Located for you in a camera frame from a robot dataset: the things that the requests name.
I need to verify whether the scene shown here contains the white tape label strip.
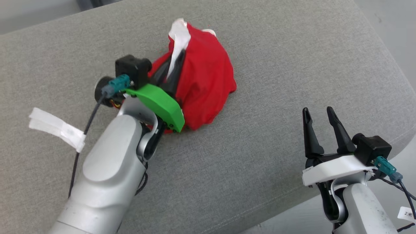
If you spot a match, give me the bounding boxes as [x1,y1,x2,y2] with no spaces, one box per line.
[29,107,86,153]

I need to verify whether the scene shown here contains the black cable with teal connector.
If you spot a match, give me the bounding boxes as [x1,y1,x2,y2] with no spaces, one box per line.
[367,156,416,233]
[68,74,130,199]

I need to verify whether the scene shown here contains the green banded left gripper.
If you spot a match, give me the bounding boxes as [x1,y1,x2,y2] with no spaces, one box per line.
[94,49,186,133]

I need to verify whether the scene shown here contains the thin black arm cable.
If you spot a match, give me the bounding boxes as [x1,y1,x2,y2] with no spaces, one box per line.
[134,161,149,196]

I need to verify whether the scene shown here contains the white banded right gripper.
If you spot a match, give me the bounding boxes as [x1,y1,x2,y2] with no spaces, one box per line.
[302,106,374,186]

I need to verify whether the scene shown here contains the small white paper tag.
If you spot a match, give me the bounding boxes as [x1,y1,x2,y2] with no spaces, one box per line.
[397,206,416,223]

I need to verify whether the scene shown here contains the red shorts with white trim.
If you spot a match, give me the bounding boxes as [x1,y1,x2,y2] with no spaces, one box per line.
[148,18,237,134]

